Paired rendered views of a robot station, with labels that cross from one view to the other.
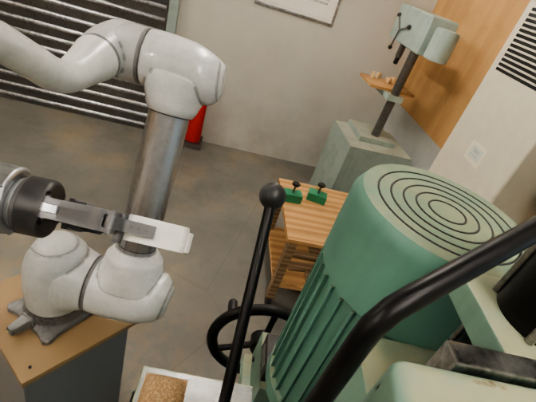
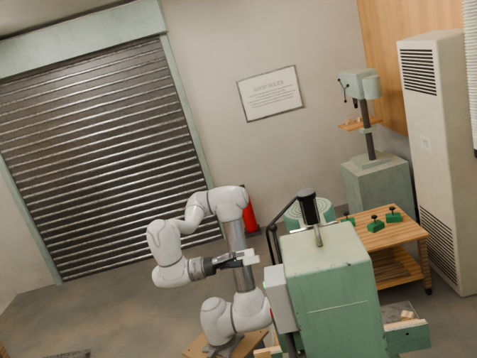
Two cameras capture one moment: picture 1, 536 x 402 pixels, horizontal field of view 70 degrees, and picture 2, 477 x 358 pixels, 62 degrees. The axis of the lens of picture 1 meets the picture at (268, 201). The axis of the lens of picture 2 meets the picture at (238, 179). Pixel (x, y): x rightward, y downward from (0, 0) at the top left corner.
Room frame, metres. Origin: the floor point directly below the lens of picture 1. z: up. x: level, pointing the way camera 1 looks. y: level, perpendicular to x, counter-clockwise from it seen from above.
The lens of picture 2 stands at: (-0.93, -0.30, 2.10)
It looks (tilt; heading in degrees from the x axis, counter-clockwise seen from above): 19 degrees down; 16
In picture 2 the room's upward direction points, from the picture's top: 16 degrees counter-clockwise
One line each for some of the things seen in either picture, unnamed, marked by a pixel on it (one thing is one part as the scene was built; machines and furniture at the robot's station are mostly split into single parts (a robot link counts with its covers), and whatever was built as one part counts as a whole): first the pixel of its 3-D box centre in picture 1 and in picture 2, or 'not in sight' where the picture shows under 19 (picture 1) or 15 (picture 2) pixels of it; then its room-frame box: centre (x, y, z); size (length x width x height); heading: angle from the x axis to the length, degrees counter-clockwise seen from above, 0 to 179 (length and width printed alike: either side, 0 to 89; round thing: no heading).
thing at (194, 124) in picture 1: (197, 112); (246, 209); (3.08, 0.83, 0.30); 0.19 x 0.18 x 0.60; 14
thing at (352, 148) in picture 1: (378, 130); (372, 155); (2.73, -0.58, 0.79); 0.62 x 0.48 x 1.58; 17
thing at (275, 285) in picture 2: not in sight; (281, 298); (-0.02, -0.07, 1.40); 0.10 x 0.06 x 0.16; 9
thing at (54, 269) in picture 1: (59, 269); (217, 318); (0.69, 0.48, 0.78); 0.18 x 0.16 x 0.22; 96
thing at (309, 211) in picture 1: (324, 242); (372, 251); (1.85, -0.40, 0.32); 0.66 x 0.57 x 0.64; 104
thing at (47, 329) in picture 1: (49, 306); (220, 342); (0.66, 0.49, 0.65); 0.22 x 0.18 x 0.06; 159
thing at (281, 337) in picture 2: not in sight; (287, 322); (0.09, -0.04, 1.22); 0.09 x 0.08 x 0.15; 9
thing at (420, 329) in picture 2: not in sight; (348, 344); (0.29, -0.20, 0.93); 0.60 x 0.02 x 0.06; 99
